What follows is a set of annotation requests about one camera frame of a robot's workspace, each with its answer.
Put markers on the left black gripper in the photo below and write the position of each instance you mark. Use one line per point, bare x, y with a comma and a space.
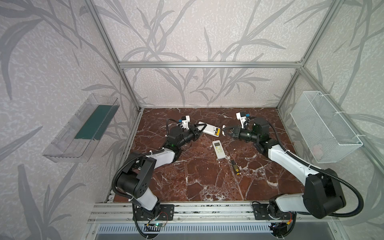
192, 133

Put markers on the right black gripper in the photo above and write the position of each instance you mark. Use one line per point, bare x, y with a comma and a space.
236, 132

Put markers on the white remote control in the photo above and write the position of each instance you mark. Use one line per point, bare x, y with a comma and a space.
219, 150
211, 130

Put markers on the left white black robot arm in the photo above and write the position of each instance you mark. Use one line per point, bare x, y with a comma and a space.
132, 180

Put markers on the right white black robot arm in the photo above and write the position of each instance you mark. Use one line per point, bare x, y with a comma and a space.
323, 194

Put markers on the black yellow screwdriver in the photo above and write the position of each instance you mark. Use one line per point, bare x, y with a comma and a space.
235, 167

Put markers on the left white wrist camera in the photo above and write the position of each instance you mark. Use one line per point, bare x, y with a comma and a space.
184, 122

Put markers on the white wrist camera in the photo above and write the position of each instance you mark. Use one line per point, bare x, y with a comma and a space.
184, 122
244, 119

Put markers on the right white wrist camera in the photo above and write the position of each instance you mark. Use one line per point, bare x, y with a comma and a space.
244, 119

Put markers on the aluminium frame crossbar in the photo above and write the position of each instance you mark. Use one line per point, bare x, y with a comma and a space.
131, 65

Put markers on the white wire mesh basket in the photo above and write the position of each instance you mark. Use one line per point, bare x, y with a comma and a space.
327, 134

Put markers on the aluminium mounting rail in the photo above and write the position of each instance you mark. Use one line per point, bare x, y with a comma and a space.
183, 212

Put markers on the clear plastic wall bin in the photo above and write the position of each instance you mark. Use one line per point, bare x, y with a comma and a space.
79, 138

